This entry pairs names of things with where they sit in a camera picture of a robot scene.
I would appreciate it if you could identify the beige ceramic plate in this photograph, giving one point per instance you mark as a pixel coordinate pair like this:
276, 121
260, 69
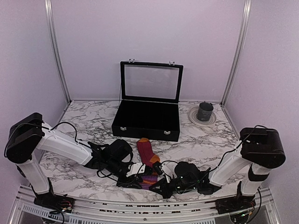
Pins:
192, 115

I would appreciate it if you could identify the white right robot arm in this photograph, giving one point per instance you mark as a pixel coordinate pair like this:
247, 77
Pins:
260, 148

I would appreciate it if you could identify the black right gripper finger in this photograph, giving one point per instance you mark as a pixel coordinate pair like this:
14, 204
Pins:
159, 186
166, 194

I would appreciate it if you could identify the aluminium corner post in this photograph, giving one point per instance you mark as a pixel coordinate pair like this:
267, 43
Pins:
238, 51
53, 38

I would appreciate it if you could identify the black display case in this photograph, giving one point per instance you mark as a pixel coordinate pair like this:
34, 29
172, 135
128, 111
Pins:
149, 101

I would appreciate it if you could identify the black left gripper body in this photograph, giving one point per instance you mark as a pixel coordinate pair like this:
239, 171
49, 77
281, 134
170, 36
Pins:
122, 183

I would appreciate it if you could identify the right aluminium corner post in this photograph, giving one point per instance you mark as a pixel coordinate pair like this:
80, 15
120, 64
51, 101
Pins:
238, 51

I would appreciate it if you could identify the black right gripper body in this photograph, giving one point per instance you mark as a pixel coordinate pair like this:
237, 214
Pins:
174, 190

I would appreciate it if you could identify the maroon striped sock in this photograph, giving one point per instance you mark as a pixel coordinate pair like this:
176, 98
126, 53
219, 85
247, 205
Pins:
148, 157

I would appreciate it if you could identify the dark grey ceramic mug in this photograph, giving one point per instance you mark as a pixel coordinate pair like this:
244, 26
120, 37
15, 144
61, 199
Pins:
205, 111

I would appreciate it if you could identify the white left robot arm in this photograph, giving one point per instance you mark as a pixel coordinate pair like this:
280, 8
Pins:
33, 133

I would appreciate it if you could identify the aluminium front rail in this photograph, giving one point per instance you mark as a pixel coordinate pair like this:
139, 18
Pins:
89, 211

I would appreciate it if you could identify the left aluminium corner post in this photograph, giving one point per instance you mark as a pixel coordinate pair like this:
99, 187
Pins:
53, 38

